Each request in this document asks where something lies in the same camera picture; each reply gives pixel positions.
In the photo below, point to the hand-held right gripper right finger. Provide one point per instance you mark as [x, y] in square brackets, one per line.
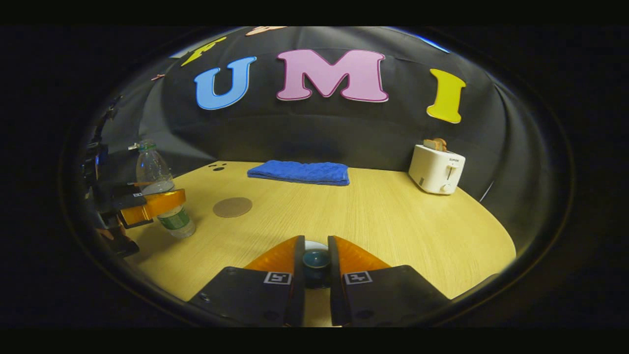
[335, 275]

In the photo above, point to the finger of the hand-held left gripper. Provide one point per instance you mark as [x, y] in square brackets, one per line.
[140, 184]
[147, 209]

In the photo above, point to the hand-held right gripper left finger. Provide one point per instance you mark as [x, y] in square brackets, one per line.
[298, 275]

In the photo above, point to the teal teacup lid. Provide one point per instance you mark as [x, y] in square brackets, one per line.
[316, 268]

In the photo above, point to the clear plastic water bottle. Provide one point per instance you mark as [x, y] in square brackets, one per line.
[155, 169]

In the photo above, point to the ceramic teacup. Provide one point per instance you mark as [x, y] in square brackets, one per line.
[316, 245]

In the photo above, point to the round brown coaster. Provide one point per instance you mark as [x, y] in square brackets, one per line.
[232, 207]

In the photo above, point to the blue folded towel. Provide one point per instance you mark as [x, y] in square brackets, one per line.
[300, 173]

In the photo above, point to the copper cloth clip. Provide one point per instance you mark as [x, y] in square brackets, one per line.
[157, 77]

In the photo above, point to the black backdrop cloth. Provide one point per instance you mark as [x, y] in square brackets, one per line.
[344, 132]

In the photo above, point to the white toaster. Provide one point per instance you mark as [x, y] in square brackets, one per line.
[435, 172]

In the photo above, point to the toast slice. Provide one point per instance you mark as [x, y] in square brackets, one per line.
[442, 144]
[430, 144]

